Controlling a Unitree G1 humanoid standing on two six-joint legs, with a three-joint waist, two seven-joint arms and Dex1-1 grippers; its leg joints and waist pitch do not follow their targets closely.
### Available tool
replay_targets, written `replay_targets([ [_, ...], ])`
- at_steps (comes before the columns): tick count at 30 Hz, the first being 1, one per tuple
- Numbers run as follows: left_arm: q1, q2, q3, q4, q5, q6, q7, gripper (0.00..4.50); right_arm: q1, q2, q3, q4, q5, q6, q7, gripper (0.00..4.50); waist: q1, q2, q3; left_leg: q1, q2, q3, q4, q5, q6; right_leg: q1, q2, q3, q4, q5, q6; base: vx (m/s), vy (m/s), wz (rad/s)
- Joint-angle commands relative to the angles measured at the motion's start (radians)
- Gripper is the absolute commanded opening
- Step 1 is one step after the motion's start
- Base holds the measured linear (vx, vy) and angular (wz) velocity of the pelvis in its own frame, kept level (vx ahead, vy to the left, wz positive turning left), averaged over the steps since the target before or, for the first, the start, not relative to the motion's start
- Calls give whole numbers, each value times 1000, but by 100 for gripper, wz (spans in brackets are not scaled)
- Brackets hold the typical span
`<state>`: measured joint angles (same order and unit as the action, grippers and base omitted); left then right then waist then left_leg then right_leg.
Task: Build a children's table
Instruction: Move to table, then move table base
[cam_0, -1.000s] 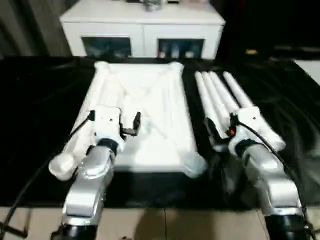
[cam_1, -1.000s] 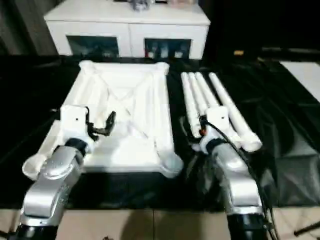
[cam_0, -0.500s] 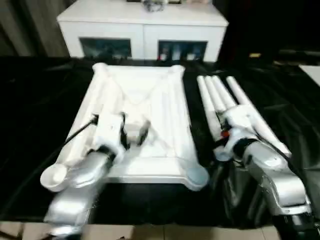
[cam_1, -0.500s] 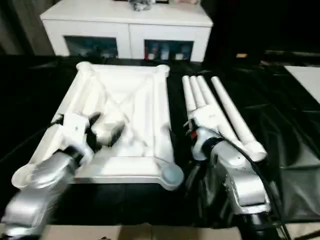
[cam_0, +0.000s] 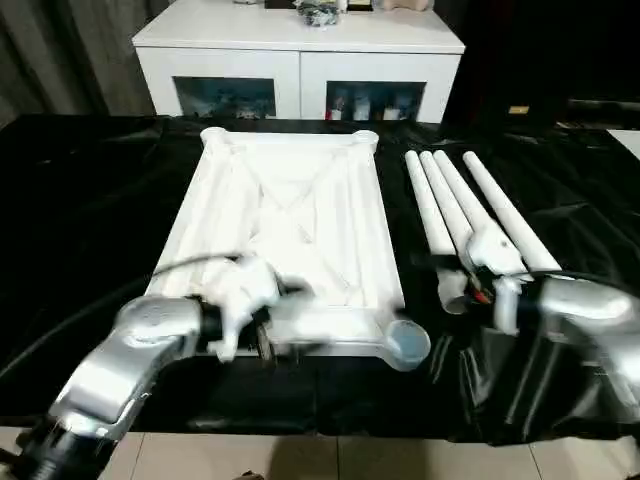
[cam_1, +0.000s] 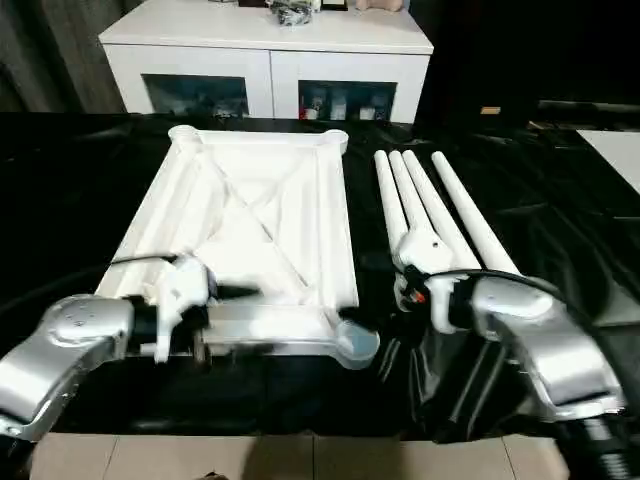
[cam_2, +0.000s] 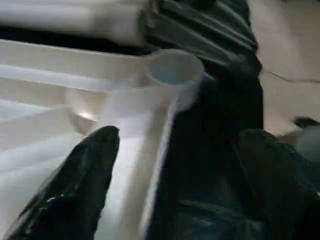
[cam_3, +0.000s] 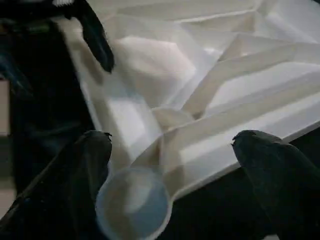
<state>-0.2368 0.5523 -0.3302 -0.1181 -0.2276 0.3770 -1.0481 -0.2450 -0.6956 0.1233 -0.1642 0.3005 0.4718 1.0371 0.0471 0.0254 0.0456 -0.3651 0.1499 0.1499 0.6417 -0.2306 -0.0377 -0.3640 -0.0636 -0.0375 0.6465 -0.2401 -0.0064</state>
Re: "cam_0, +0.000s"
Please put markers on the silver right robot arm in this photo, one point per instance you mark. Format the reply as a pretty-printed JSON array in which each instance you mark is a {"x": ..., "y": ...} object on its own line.
[{"x": 580, "y": 310}]

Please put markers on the dark robot body part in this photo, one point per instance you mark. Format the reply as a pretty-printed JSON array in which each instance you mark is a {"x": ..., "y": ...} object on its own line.
[{"x": 250, "y": 475}]

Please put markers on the black plastic cover mat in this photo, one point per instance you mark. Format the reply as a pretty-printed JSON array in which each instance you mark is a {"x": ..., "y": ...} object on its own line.
[{"x": 75, "y": 200}]

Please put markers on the grey curtain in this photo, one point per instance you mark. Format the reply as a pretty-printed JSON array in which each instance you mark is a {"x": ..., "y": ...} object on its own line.
[{"x": 60, "y": 55}]

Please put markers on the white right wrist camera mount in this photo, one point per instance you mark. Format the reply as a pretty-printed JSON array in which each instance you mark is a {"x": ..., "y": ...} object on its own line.
[{"x": 492, "y": 250}]

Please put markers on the white flat board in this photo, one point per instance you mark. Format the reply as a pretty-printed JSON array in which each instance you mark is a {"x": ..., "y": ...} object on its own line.
[{"x": 625, "y": 142}]

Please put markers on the white plastic table leg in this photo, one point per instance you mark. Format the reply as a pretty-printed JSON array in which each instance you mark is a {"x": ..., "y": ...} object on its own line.
[
  {"x": 465, "y": 190},
  {"x": 428, "y": 200},
  {"x": 445, "y": 190},
  {"x": 508, "y": 210}
]

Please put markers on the white plastic table top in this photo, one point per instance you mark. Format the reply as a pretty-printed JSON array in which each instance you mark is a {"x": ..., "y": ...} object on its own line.
[{"x": 300, "y": 225}]

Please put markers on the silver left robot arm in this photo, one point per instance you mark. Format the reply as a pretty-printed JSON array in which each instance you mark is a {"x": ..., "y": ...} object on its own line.
[{"x": 110, "y": 350}]

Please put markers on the white sideboard with glass doors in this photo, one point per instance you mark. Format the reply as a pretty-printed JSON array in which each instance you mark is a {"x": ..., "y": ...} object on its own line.
[{"x": 300, "y": 65}]

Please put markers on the small tan box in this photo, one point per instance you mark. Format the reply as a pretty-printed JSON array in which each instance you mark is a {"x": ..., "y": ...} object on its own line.
[{"x": 519, "y": 109}]

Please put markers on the dark picture frame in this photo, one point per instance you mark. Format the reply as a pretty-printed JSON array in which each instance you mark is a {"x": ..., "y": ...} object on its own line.
[{"x": 360, "y": 5}]

